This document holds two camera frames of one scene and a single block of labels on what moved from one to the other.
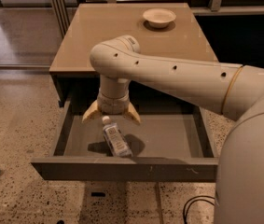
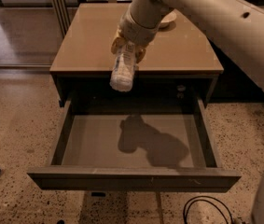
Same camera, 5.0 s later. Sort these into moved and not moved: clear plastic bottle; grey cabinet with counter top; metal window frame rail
Moved: clear plastic bottle
Not moved: grey cabinet with counter top; metal window frame rail
